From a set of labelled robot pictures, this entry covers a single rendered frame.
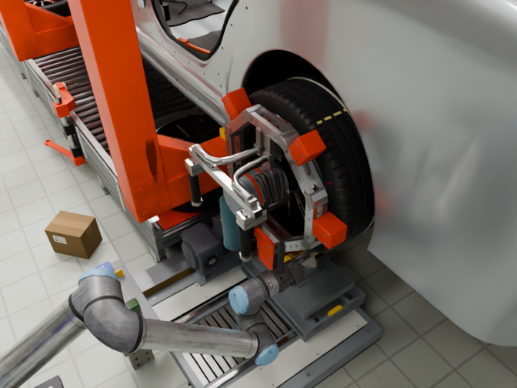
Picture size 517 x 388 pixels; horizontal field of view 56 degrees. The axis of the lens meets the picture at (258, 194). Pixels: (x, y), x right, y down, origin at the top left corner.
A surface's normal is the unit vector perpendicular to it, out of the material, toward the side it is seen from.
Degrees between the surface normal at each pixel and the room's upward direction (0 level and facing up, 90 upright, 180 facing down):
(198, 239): 0
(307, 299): 0
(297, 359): 0
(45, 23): 90
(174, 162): 90
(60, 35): 90
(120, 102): 90
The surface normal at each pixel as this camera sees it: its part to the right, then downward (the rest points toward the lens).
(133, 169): 0.58, 0.53
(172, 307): -0.03, -0.75
